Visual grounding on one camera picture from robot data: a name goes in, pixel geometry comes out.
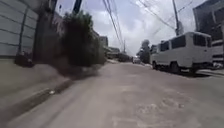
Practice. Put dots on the vehicle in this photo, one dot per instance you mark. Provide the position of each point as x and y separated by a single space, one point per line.
136 60

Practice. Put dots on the grey concrete road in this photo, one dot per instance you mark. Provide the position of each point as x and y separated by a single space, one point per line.
126 96

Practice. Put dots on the tree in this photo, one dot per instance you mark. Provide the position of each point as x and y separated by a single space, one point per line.
145 50

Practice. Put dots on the tall dark bush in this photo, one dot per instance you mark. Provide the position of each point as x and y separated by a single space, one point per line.
80 40

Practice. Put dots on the dark pole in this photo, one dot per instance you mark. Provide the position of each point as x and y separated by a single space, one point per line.
77 6

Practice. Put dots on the white van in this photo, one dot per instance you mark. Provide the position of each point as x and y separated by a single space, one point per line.
183 50

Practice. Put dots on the utility pole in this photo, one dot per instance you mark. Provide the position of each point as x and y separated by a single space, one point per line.
175 16

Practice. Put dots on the small dark bush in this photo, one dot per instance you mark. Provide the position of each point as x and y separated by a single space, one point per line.
23 60

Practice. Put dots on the raised grey pavement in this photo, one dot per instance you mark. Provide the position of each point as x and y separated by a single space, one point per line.
23 80

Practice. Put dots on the grey roadside pavement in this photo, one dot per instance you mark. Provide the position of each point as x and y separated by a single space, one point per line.
214 71

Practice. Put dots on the dark tall building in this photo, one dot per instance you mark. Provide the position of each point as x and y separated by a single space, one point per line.
210 16

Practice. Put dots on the grey panelled wall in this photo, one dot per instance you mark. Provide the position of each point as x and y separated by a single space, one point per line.
13 30

